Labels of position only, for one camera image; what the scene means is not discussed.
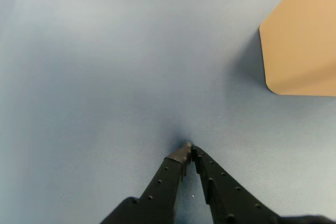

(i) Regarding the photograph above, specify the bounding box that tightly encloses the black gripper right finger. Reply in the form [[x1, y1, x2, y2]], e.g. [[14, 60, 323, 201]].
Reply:
[[191, 146, 281, 224]]

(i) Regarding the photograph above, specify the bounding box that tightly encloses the gripper black left finger with grey tip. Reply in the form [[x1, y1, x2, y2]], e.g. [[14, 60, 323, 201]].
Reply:
[[100, 142, 192, 224]]

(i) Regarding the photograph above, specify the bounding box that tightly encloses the tan metal box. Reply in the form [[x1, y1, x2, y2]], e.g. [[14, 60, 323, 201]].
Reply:
[[259, 0, 336, 96]]

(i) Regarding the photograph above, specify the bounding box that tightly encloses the dark blue table mat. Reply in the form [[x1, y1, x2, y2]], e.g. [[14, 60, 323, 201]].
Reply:
[[0, 0, 336, 224]]

